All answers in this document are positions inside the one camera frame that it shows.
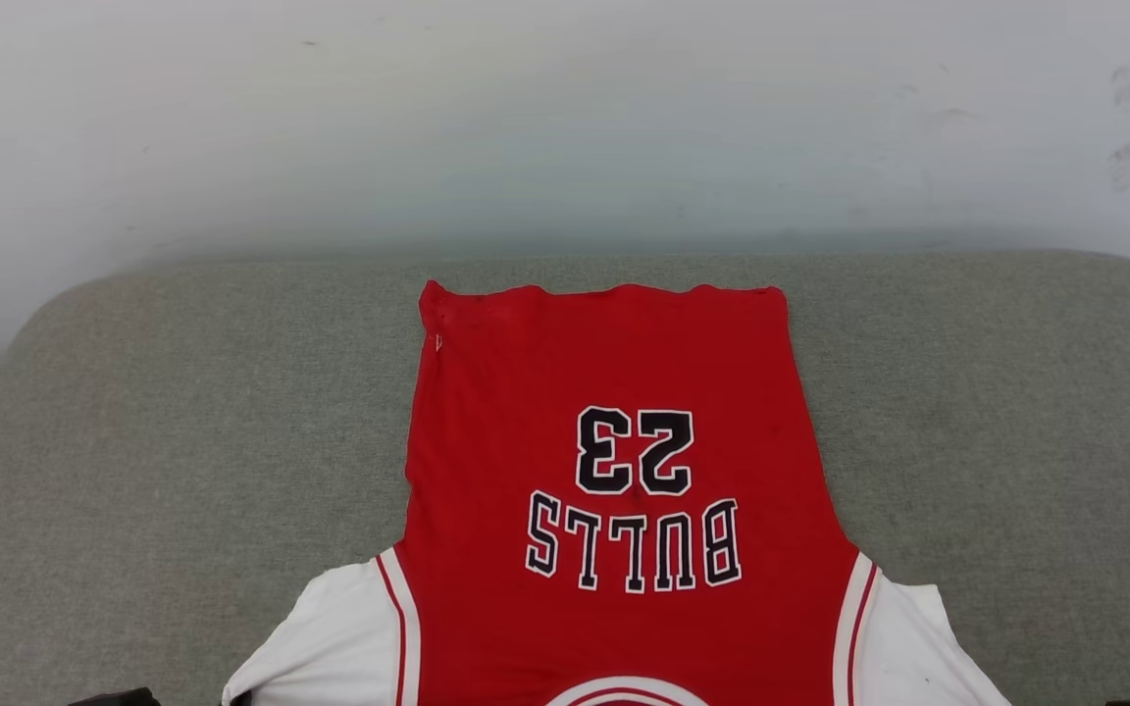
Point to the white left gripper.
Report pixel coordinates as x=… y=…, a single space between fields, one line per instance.
x=119 y=699

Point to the red and white basketball jersey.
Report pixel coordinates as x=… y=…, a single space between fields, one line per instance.
x=624 y=373

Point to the grey fabric sofa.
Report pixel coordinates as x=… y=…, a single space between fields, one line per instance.
x=133 y=441

